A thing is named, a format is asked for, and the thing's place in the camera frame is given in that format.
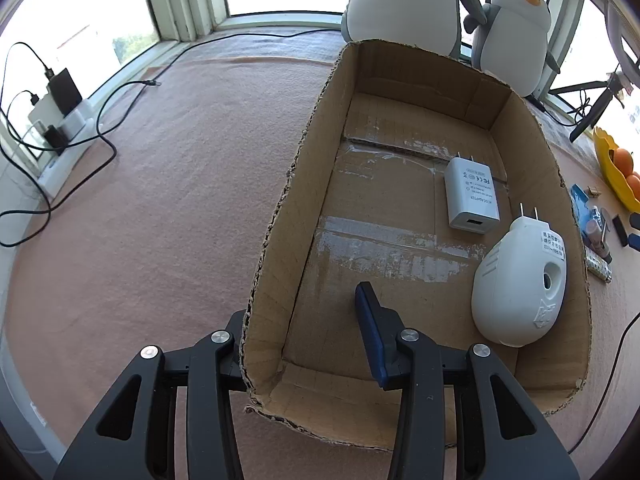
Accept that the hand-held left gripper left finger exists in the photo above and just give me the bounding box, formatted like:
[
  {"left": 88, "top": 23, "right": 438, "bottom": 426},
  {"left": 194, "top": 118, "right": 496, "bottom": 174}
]
[{"left": 52, "top": 309, "right": 247, "bottom": 480}]

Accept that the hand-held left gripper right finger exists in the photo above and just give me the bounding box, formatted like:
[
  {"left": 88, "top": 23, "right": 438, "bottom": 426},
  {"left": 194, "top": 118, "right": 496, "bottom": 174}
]
[{"left": 354, "top": 281, "right": 581, "bottom": 480}]

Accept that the white bottle with grey cap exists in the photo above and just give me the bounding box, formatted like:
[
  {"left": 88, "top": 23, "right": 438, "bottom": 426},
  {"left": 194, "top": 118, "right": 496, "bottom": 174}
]
[{"left": 585, "top": 220, "right": 614, "bottom": 264}]

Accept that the patterned white lighter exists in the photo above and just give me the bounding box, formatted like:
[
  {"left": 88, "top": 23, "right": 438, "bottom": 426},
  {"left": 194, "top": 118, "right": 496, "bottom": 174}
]
[{"left": 585, "top": 252, "right": 614, "bottom": 284}]

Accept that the cardboard box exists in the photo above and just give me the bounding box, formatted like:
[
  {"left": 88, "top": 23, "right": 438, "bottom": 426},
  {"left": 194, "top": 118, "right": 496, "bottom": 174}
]
[{"left": 242, "top": 39, "right": 592, "bottom": 453}]

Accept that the blue flat packet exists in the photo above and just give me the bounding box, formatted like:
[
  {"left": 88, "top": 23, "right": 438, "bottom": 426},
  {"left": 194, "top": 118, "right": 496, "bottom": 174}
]
[{"left": 570, "top": 185, "right": 592, "bottom": 241}]

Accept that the yellow fruit bowl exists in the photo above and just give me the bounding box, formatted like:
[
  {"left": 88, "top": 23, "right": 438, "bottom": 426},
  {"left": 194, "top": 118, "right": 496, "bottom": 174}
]
[{"left": 592, "top": 127, "right": 640, "bottom": 213}]

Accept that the white oval plug-in device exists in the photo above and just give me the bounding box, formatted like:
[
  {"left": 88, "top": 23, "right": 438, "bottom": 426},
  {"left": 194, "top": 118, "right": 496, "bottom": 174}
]
[{"left": 471, "top": 203, "right": 568, "bottom": 347}]

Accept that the black tripod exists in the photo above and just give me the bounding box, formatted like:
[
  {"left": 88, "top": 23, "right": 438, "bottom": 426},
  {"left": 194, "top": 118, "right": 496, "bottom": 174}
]
[{"left": 547, "top": 67, "right": 632, "bottom": 143}]

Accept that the pink felt mat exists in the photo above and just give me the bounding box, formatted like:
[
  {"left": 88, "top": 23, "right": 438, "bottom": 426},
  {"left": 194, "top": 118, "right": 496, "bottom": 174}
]
[{"left": 0, "top": 27, "right": 640, "bottom": 480}]

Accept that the small penguin plush toy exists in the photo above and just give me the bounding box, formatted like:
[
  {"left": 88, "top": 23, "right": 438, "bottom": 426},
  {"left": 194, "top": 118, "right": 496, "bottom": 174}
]
[{"left": 464, "top": 0, "right": 561, "bottom": 98}]

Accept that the white power strip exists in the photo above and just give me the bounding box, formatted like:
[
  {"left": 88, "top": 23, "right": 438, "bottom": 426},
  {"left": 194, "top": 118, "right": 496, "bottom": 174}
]
[{"left": 35, "top": 99, "right": 104, "bottom": 196}]

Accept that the white plug-in charger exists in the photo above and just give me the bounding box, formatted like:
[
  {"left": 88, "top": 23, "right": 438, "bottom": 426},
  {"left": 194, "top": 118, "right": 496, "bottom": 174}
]
[{"left": 27, "top": 91, "right": 65, "bottom": 130}]

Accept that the black power adapter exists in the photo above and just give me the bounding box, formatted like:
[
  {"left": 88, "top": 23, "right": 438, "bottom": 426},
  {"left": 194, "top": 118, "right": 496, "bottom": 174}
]
[{"left": 46, "top": 67, "right": 84, "bottom": 116}]

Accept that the large penguin plush toy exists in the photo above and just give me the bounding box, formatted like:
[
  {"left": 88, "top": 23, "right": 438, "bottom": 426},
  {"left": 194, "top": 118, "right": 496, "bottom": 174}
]
[{"left": 335, "top": 0, "right": 488, "bottom": 58}]

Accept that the black cable on mat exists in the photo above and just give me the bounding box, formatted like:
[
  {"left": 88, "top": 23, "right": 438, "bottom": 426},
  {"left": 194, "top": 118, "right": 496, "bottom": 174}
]
[{"left": 567, "top": 310, "right": 640, "bottom": 453}]

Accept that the white USB wall charger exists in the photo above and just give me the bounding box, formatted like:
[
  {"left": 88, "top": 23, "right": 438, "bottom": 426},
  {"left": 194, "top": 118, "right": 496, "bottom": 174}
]
[{"left": 444, "top": 152, "right": 502, "bottom": 235}]

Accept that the black cable with loose plug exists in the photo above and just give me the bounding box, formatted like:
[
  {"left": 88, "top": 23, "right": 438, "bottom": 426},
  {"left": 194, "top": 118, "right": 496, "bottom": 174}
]
[{"left": 0, "top": 79, "right": 162, "bottom": 248}]

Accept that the black cable along window sill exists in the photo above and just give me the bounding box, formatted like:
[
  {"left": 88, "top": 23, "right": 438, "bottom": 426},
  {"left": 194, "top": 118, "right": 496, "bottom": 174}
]
[{"left": 200, "top": 27, "right": 346, "bottom": 42}]

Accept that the white window frame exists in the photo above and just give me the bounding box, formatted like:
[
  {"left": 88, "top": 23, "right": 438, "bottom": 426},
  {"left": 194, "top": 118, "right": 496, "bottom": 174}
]
[{"left": 0, "top": 0, "right": 601, "bottom": 126}]

